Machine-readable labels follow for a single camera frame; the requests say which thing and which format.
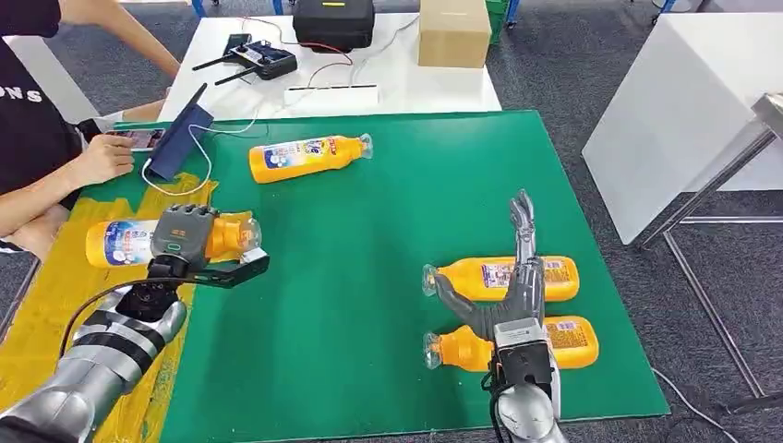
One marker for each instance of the smartphone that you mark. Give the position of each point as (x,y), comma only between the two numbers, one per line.
(144,139)

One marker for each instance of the white side table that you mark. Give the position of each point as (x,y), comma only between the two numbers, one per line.
(673,110)

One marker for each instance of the brown cardboard box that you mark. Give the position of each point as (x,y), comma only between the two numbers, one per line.
(452,37)

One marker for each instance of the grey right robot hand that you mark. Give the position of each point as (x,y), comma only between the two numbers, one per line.
(520,293)

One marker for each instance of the person's right hand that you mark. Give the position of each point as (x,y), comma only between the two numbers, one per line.
(104,162)

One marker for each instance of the person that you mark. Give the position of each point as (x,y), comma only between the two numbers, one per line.
(24,122)

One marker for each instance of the yellow sheet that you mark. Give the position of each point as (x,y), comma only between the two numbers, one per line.
(49,293)

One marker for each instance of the white power strip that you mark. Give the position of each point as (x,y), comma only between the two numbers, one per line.
(330,98)

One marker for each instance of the dark blue pouch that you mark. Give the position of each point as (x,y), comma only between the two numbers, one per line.
(177,140)

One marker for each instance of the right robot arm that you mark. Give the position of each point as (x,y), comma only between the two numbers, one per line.
(526,416)

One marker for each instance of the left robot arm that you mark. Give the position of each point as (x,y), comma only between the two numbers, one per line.
(92,361)

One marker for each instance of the green mat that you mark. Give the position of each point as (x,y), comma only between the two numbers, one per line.
(367,244)

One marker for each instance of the green crate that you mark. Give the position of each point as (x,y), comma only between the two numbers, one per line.
(497,12)

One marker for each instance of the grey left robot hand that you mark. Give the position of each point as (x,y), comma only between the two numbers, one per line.
(183,235)

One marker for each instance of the steel table frame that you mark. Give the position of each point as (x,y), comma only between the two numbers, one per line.
(709,183)

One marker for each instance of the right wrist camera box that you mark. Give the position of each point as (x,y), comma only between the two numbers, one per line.
(520,333)

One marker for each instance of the black carrying case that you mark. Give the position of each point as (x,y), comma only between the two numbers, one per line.
(333,24)

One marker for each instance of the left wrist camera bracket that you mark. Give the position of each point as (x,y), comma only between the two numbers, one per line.
(232,272)

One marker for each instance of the black remote controller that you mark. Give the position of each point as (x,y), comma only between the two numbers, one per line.
(269,61)

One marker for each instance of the orange drink bottle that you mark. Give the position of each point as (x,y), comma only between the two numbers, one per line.
(293,162)
(575,345)
(563,281)
(116,244)

